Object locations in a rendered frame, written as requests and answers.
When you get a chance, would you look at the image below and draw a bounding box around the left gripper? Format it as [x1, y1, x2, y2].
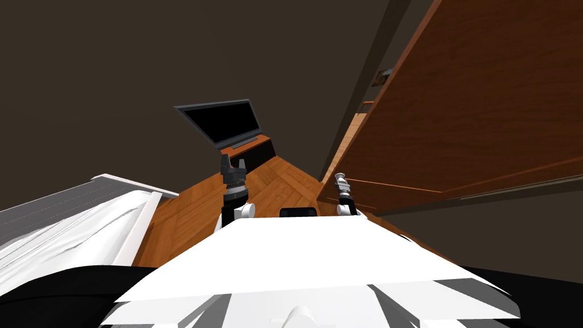
[220, 153, 248, 185]

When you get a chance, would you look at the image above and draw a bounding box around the brown wooden television stand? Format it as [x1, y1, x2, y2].
[219, 134, 277, 175]

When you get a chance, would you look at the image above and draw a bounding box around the black flat television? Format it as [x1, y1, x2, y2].
[173, 99, 264, 151]

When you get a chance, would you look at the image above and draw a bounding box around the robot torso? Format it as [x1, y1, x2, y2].
[100, 207, 522, 328]

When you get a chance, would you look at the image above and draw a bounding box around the brown wooden door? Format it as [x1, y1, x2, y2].
[316, 0, 583, 216]

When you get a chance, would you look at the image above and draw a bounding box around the white bed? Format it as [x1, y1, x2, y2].
[0, 173, 180, 298]

